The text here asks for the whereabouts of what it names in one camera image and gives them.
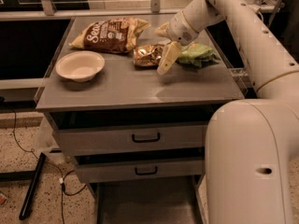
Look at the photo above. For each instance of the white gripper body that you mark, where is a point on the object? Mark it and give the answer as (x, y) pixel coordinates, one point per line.
(179, 28)

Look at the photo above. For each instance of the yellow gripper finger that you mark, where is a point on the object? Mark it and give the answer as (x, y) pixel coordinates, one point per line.
(162, 30)
(170, 54)

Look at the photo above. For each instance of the orange gold snack bag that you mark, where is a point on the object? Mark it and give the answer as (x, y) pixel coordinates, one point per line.
(148, 55)

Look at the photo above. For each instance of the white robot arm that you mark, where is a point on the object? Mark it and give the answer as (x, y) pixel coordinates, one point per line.
(249, 142)

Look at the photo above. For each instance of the grey drawer cabinet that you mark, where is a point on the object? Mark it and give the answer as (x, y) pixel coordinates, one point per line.
(120, 85)

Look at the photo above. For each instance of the grey top drawer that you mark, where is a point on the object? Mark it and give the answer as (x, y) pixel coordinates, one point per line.
(133, 130)

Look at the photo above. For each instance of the grey drawer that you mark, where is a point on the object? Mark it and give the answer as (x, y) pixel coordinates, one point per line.
(133, 130)
(139, 165)
(167, 200)

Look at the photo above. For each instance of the grey middle drawer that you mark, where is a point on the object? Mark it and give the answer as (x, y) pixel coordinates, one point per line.
(139, 165)

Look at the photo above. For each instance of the grey bottom drawer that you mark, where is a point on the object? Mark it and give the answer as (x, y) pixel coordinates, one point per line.
(167, 200)

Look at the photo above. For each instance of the green snack bag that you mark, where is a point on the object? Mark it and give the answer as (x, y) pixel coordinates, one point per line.
(197, 54)

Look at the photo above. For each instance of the brown chip bag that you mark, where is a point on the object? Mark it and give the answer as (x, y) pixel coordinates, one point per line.
(112, 36)

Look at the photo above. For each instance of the white paper bowl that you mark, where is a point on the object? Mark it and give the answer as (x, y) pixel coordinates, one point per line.
(80, 66)

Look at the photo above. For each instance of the black metal floor leg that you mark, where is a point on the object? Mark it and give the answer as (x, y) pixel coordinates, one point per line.
(25, 210)

